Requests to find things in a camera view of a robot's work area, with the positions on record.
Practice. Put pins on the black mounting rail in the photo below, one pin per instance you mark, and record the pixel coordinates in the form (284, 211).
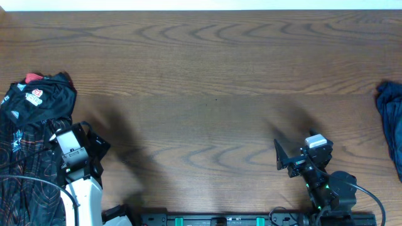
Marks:
(270, 219)

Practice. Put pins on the dark navy blue garment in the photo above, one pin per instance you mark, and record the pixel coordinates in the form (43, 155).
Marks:
(388, 103)

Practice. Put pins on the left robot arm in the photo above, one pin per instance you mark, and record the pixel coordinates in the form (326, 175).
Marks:
(82, 201)

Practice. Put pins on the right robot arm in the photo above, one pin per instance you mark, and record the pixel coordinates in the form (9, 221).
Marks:
(332, 195)

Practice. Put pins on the black orange-patterned jersey shirt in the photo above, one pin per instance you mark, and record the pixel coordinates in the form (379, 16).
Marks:
(30, 114)

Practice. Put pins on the red printed t-shirt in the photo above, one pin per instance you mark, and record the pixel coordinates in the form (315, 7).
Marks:
(32, 77)

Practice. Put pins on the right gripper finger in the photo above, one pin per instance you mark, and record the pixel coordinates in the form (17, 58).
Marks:
(313, 132)
(281, 156)

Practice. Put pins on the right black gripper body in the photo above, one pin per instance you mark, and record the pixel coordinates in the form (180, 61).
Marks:
(297, 166)

